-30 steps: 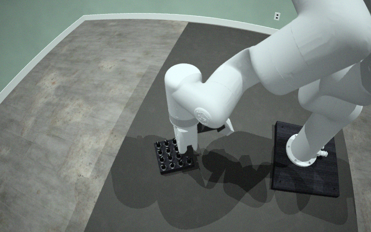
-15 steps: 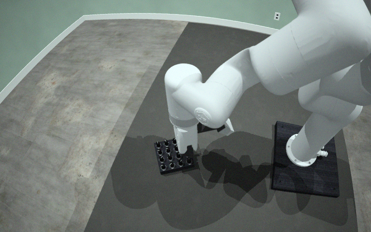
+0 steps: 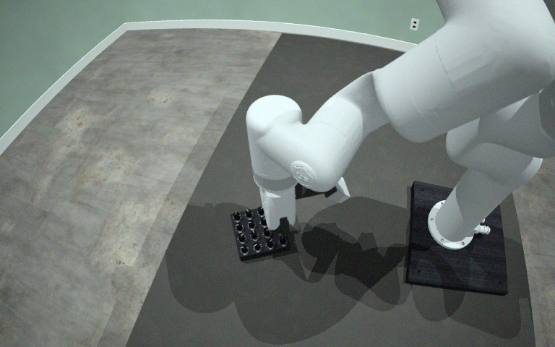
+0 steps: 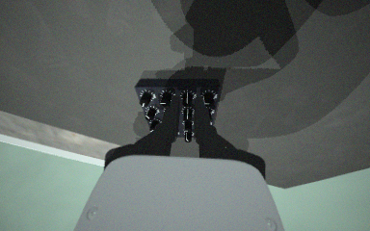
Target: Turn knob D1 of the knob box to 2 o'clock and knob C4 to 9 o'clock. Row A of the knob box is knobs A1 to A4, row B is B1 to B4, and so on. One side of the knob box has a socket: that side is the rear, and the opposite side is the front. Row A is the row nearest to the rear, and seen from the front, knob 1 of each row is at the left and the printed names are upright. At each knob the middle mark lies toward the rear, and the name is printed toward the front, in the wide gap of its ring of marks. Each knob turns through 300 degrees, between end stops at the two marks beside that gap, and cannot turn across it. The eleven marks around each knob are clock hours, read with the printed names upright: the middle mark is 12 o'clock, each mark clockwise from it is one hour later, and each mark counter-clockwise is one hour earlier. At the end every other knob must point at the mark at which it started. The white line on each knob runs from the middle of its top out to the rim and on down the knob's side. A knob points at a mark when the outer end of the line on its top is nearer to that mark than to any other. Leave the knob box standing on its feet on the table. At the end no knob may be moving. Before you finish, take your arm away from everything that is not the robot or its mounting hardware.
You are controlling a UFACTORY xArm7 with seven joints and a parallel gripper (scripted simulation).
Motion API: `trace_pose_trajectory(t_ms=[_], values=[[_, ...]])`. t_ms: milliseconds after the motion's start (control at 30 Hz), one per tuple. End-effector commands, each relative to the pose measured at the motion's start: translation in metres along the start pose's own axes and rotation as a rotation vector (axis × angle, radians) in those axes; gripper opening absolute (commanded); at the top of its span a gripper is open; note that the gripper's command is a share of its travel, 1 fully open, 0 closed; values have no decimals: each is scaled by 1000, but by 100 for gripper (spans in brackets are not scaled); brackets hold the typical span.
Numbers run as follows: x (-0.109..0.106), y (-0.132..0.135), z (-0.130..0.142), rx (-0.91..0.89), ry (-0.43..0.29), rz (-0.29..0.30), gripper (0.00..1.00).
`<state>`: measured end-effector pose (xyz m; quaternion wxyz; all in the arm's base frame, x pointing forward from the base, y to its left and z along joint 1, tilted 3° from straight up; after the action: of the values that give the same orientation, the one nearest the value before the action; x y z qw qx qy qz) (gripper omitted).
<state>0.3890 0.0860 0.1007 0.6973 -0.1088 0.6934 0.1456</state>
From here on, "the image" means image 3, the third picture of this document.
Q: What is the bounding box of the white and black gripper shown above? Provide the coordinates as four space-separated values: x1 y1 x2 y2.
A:
254 179 298 237

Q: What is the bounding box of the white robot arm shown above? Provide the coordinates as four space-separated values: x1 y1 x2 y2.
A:
246 0 555 250

